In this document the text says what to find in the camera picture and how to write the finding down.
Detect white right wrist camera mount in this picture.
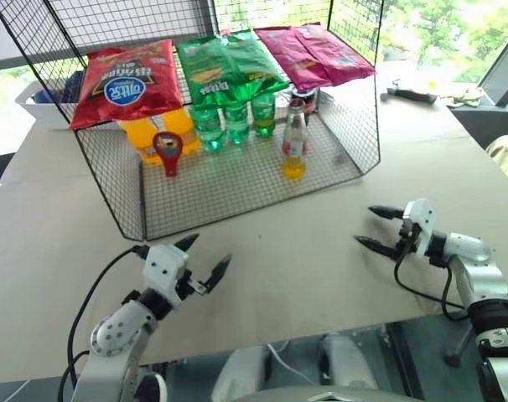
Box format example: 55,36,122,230
402,198,438,258

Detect orange soda plastic bottle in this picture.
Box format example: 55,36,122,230
160,108,202,157
118,118,165,167

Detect black wire mesh rack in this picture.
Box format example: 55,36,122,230
0,0,386,245

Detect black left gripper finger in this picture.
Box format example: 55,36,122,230
204,253,233,295
174,233,201,253

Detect red chip bag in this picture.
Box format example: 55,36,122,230
68,39,184,131

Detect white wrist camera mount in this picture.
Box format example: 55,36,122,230
402,198,438,258
142,244,191,312

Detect glass bottle with orange drink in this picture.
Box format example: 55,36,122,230
280,100,310,180

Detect red bottle opener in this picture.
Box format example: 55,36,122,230
151,131,189,179

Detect white plastic bin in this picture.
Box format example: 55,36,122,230
14,78,88,131

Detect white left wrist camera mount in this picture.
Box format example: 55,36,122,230
142,244,191,312

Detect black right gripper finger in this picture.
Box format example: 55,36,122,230
353,235,401,259
367,204,407,220

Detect black tool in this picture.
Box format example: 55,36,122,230
379,78,440,106

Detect blue packet in bin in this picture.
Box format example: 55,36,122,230
33,70,86,104

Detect dark grey side desk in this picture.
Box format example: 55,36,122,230
446,99,508,148

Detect green soda plastic bottle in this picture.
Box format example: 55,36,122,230
250,92,278,138
223,100,251,145
189,106,226,153

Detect white thin cable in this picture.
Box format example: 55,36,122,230
265,341,324,387

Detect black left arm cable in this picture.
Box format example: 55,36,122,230
57,245,150,402

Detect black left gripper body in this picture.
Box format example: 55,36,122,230
176,267,209,301

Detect green chip bag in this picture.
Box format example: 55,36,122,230
218,30,292,103
175,34,242,112

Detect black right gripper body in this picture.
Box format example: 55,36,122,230
396,216,421,256

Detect magenta chip bag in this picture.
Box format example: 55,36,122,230
253,26,337,92
294,23,378,88

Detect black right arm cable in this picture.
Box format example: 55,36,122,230
393,249,475,323

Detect yellow green small items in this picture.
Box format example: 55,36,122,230
439,89,485,106

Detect grey robot chest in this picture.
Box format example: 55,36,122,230
236,385,421,402

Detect dark monitor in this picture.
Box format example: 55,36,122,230
477,32,508,107

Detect black stand foot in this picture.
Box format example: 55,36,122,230
443,328,476,370

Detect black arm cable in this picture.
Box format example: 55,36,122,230
57,245,150,402
393,249,475,323

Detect dark blue shoe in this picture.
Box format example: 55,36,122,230
133,373,169,402

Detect beige clothed person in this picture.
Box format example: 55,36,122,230
484,134,508,193

